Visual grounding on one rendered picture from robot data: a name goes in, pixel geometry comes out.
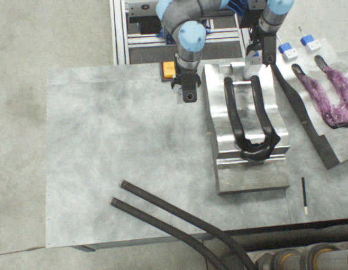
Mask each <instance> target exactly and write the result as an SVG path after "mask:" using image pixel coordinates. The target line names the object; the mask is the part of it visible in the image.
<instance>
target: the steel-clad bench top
mask: <svg viewBox="0 0 348 270"><path fill-rule="evenodd" d="M234 62H246V61H245V57H241V58H231V59H221V60H202V61H201V62H200V64H199V66H198V67H197V69H198V72H197V74H198V75H199V76H200V77H201V85H200V87H199V88H198V89H197V102H195V103H185V104H177V94H176V93H174V92H173V91H172V89H171V84H170V82H162V76H161V65H160V64H161V63H153V64H133V65H114V66H95V67H76V68H65V69H47V134H46V248H52V247H59V246H70V245H82V244H94V243H100V242H112V241H124V240H136V239H147V238H154V237H165V236H171V235H169V234H167V233H165V232H163V231H161V230H160V229H158V228H156V227H153V226H151V225H149V224H147V223H146V222H144V221H142V220H140V219H138V218H136V217H134V216H132V215H130V214H128V213H126V212H124V211H122V210H120V209H118V208H116V207H113V206H111V205H110V204H108V200H109V198H110V197H111V196H113V197H115V198H117V199H119V200H121V201H123V202H124V203H126V204H128V205H130V206H132V207H134V208H137V209H139V210H141V211H143V212H145V213H147V214H149V215H151V216H153V217H156V218H158V219H160V220H162V221H164V222H165V223H167V224H169V225H171V226H173V227H175V228H177V229H179V230H181V231H183V232H185V233H187V234H188V235H189V234H195V233H207V232H205V231H203V230H201V229H199V228H198V227H195V226H193V225H191V224H189V223H188V222H186V221H185V220H183V219H181V218H179V217H177V216H174V215H173V214H171V213H169V212H167V211H165V210H163V209H161V208H159V207H158V206H156V205H153V204H151V203H149V202H147V200H145V199H143V198H141V197H139V196H137V195H134V194H133V193H131V192H129V191H127V190H125V189H123V188H121V187H119V182H120V180H121V179H124V180H125V181H127V182H129V183H131V184H133V185H135V186H137V187H139V188H141V189H143V190H145V191H147V192H149V193H151V194H153V195H155V196H157V197H159V198H161V199H163V200H165V201H166V202H167V203H169V204H172V205H174V206H176V207H178V208H180V209H182V210H184V211H186V212H188V213H190V214H192V215H194V216H195V217H198V218H200V219H202V220H204V221H206V222H208V223H209V224H211V225H213V226H214V227H217V228H219V229H220V230H222V231H230V230H242V229H249V228H260V227H272V226H277V225H284V224H296V223H307V222H319V221H331V220H338V219H348V161H347V162H345V163H342V164H341V165H339V166H337V167H334V168H332V169H330V170H327V168H326V167H325V166H324V164H323V162H322V160H321V158H320V156H319V154H318V153H317V151H316V149H315V147H314V145H313V143H312V142H311V139H310V137H309V136H308V134H307V132H306V130H305V128H304V127H303V125H302V124H301V122H300V121H299V118H298V116H297V115H296V113H295V111H294V109H293V107H292V106H291V104H290V102H289V100H288V98H287V96H286V94H285V92H284V90H283V89H282V87H281V85H280V83H279V82H278V81H277V79H276V77H275V75H274V73H273V71H272V69H271V68H270V70H271V74H272V80H273V87H274V93H275V99H276V103H277V108H278V110H279V112H280V115H281V117H282V119H283V121H284V124H285V126H286V128H287V131H288V135H289V138H290V145H291V147H290V148H289V149H288V151H287V152H286V163H287V169H288V174H289V178H290V184H291V186H290V187H289V188H287V189H285V190H271V191H259V192H247V193H233V194H226V195H218V190H217V185H216V177H215V173H214V165H213V156H212V151H211V143H210V136H209V135H206V132H209V126H208V122H207V113H206V105H205V96H204V88H203V84H202V71H203V68H204V65H205V64H219V65H230V64H231V63H234ZM301 177H304V178H305V190H306V202H307V209H308V215H306V214H305V207H304V200H303V199H304V194H302V192H303V188H302V181H301Z"/></svg>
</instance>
